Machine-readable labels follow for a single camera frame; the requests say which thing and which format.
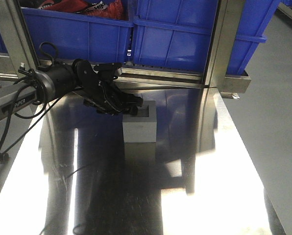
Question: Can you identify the blue bin upper right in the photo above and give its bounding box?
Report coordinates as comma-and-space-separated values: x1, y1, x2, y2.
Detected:
132, 0, 280, 75

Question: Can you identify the stainless steel rack frame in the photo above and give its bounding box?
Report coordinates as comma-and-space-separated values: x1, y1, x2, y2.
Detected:
0, 0, 249, 103

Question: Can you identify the red nike bag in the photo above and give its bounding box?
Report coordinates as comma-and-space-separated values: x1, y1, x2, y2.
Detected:
20, 0, 127, 21

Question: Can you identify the blue bin with red items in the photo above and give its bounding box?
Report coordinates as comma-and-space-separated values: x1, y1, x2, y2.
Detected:
22, 4, 134, 63

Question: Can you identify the black chair caster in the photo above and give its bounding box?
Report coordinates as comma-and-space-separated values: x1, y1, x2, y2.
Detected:
0, 153, 9, 163

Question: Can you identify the gray square base block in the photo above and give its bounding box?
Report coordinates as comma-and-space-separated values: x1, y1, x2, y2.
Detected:
122, 100, 157, 143

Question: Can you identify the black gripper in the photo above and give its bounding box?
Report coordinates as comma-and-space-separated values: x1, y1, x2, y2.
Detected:
72, 59, 143, 116

